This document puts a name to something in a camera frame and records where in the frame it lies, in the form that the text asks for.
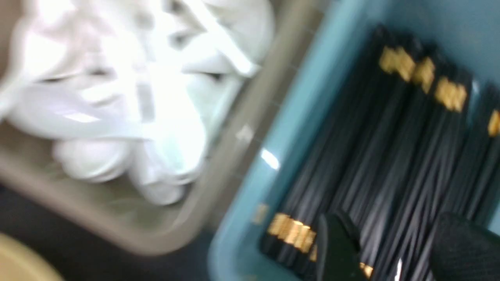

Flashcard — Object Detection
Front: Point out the olive plastic spoon bin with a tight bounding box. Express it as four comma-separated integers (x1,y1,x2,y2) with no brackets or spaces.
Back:
0,0,332,256

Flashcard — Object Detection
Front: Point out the black serving tray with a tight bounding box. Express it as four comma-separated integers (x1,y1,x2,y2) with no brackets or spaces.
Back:
0,187,212,281

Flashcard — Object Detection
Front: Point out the pile of white spoons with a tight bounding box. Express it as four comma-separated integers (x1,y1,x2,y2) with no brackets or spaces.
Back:
1,0,275,206

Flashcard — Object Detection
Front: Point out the yellow noodle bowl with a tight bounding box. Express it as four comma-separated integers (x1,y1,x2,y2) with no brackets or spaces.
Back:
0,233,64,281

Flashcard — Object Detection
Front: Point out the pile of black chopsticks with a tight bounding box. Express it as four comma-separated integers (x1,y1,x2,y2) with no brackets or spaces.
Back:
259,25,499,281

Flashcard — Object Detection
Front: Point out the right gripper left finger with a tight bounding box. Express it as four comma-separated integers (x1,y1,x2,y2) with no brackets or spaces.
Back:
316,212,368,281

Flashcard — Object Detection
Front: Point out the teal plastic chopstick bin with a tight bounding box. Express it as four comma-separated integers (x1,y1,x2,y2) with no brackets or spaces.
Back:
208,0,500,281

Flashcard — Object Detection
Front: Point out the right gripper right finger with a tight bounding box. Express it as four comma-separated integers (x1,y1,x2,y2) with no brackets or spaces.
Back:
430,212,500,281

